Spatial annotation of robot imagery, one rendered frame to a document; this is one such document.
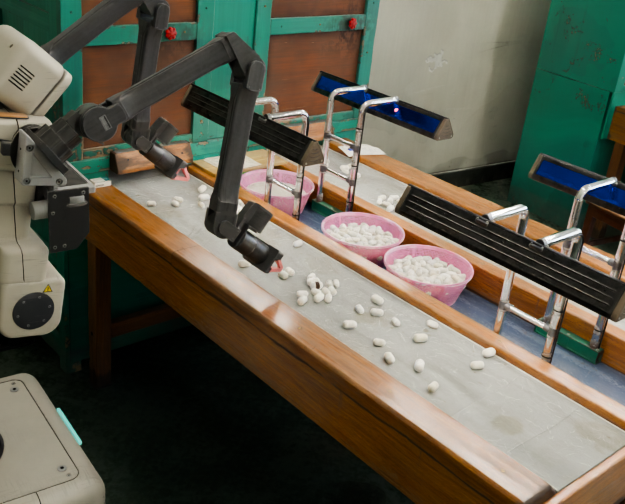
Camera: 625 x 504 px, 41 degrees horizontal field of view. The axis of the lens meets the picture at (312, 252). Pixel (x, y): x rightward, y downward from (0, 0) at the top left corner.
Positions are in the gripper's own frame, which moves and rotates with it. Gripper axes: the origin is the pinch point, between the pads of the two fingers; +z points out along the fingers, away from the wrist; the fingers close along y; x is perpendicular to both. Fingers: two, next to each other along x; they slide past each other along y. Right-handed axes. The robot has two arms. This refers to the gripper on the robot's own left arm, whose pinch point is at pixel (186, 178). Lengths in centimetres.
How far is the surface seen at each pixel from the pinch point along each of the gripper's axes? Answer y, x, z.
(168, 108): 33.8, -17.7, 3.0
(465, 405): -120, 11, 5
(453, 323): -96, -6, 22
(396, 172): -8, -51, 74
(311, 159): -45, -22, -5
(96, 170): 32.3, 14.2, -6.7
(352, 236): -39, -15, 37
